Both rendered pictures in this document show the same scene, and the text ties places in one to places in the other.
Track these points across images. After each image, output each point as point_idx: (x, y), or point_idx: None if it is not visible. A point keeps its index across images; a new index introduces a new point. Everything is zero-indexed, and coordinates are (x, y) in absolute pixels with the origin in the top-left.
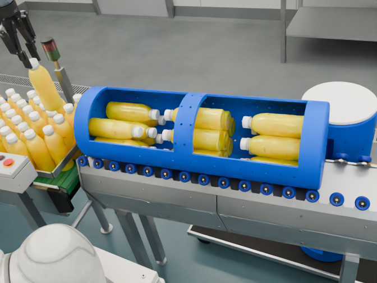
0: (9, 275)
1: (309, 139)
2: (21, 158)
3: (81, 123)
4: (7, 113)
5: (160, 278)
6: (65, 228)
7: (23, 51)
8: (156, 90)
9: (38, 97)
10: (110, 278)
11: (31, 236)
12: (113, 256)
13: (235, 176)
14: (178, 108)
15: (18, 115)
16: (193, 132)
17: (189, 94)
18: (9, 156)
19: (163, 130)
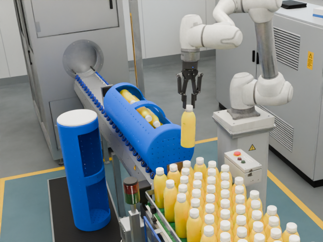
0: (257, 80)
1: (135, 86)
2: (228, 153)
3: None
4: (214, 185)
5: (213, 116)
6: (234, 75)
7: (192, 93)
8: (140, 116)
9: (182, 185)
10: (229, 114)
11: (245, 75)
12: (222, 118)
13: None
14: (145, 111)
15: (207, 178)
16: (151, 112)
17: (137, 105)
18: (234, 158)
19: (156, 122)
